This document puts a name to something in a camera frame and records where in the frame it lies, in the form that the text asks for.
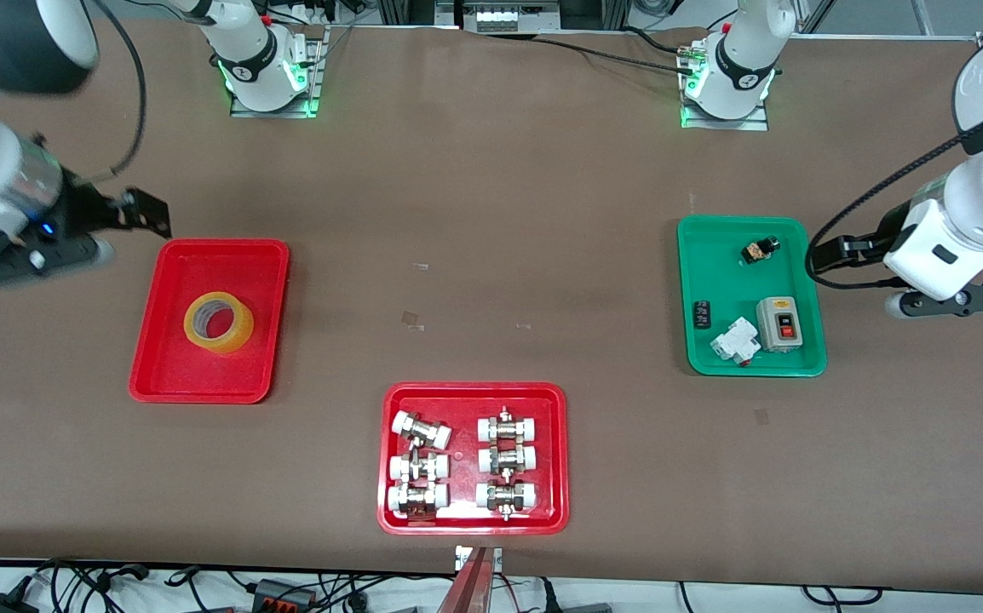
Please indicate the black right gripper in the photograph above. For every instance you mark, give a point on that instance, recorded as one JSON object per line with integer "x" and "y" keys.
{"x": 83, "y": 209}

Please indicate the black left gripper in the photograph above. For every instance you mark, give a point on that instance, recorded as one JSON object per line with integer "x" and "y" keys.
{"x": 889, "y": 228}

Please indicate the yellow clear tape roll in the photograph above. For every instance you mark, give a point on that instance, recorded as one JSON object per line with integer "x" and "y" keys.
{"x": 240, "y": 336}

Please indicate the green plastic tray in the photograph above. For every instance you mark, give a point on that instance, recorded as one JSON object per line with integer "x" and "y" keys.
{"x": 785, "y": 272}

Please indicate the empty red plastic tray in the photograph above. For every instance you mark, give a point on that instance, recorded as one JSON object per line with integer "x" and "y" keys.
{"x": 210, "y": 383}

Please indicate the red tray holding fittings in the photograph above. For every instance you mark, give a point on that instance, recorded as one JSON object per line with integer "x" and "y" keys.
{"x": 466, "y": 460}

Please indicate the small black brass component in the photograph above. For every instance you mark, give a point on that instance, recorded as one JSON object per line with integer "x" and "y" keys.
{"x": 758, "y": 250}

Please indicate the white circuit breaker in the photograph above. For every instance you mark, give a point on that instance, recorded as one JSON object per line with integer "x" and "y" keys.
{"x": 734, "y": 342}

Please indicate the brown table mat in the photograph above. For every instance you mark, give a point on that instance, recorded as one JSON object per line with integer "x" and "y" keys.
{"x": 457, "y": 170}

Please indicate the white metal pipe fitting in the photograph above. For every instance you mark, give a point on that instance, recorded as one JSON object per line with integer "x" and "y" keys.
{"x": 507, "y": 460}
{"x": 507, "y": 428}
{"x": 417, "y": 499}
{"x": 506, "y": 496}
{"x": 422, "y": 430}
{"x": 419, "y": 467}

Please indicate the grey box orange connectors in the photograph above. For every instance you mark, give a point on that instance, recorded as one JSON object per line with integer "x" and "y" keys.
{"x": 283, "y": 593}

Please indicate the grey power strip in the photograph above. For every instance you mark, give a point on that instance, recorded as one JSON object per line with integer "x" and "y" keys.
{"x": 515, "y": 19}

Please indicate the black power adapter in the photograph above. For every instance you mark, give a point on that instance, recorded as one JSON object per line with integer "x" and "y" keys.
{"x": 2, "y": 604}

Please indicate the grey push button switch box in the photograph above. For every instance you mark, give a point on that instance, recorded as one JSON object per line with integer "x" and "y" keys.
{"x": 779, "y": 325}

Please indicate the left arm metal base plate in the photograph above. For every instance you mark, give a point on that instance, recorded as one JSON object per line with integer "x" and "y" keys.
{"x": 755, "y": 123}

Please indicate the small black rocker switch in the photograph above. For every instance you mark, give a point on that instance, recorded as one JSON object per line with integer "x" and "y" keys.
{"x": 702, "y": 314}

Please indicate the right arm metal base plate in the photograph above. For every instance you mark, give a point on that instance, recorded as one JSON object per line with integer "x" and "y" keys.
{"x": 316, "y": 68}

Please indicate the small silver bracket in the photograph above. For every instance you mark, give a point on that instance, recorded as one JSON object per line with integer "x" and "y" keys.
{"x": 496, "y": 558}

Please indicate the red metal post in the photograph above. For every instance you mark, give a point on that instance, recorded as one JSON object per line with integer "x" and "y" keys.
{"x": 468, "y": 587}

